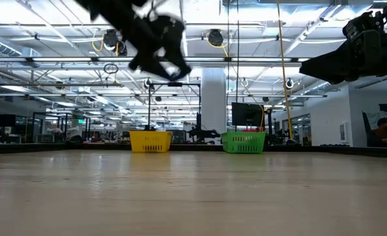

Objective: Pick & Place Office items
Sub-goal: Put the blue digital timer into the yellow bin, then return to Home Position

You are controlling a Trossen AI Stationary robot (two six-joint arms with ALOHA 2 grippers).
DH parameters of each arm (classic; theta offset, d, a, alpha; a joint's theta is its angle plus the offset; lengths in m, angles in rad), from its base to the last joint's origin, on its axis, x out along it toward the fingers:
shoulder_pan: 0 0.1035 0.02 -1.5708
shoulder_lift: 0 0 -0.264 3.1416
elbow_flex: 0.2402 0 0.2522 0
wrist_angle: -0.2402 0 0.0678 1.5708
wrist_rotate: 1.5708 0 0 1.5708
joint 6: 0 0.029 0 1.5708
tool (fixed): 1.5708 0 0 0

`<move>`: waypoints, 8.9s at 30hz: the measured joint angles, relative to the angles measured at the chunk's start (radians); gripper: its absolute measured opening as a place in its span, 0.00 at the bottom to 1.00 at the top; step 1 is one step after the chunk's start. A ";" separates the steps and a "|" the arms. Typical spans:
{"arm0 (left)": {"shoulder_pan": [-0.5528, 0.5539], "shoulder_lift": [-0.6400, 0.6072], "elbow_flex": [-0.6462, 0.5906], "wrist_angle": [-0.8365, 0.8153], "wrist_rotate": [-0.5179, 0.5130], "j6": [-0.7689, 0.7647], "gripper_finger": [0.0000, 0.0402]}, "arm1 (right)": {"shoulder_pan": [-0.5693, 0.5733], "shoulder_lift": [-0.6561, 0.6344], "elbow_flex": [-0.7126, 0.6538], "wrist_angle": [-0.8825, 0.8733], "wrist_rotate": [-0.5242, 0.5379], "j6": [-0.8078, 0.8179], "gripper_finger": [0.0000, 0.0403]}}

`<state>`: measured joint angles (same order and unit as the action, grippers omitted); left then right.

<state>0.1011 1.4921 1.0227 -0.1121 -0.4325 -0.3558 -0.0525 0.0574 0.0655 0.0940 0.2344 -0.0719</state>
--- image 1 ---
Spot long yellow cable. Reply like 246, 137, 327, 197
276, 0, 294, 142

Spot black cable loop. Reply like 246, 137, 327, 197
103, 62, 119, 75

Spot yellow plastic basket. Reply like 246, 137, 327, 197
129, 130, 174, 153

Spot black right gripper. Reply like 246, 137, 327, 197
299, 11, 387, 85

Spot black background gantry frame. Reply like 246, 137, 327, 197
147, 81, 202, 132

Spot small black monitor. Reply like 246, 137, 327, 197
0, 113, 17, 128

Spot green plastic basket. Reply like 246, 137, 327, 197
221, 131, 267, 155

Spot white round pillar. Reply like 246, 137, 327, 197
201, 67, 229, 145

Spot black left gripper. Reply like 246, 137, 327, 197
114, 0, 193, 83

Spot person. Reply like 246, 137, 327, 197
365, 117, 387, 148

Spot black monitor on stand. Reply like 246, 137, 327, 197
231, 102, 265, 132

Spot black metal table frame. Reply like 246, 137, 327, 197
0, 143, 387, 160

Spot black background station frame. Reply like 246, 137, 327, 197
31, 111, 92, 142

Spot yellow reel cord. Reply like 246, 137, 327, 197
206, 32, 266, 132

